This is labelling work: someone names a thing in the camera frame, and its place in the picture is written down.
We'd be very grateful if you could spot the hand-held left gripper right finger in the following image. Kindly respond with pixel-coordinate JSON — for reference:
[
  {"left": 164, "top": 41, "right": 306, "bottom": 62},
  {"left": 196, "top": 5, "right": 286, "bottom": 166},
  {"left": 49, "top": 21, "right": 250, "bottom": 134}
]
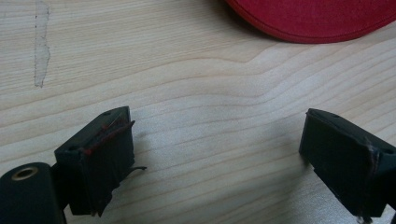
[{"left": 299, "top": 107, "right": 396, "bottom": 218}]

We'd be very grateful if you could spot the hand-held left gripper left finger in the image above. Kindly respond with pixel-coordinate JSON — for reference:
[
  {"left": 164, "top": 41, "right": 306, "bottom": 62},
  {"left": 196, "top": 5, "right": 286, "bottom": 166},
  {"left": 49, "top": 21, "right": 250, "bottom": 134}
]
[{"left": 54, "top": 105, "right": 148, "bottom": 217}]

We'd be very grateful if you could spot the clear tape residue strip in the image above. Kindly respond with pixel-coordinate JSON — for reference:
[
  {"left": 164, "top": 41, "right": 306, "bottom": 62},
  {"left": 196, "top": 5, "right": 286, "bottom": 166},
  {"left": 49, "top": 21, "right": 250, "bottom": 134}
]
[{"left": 33, "top": 0, "right": 51, "bottom": 89}]

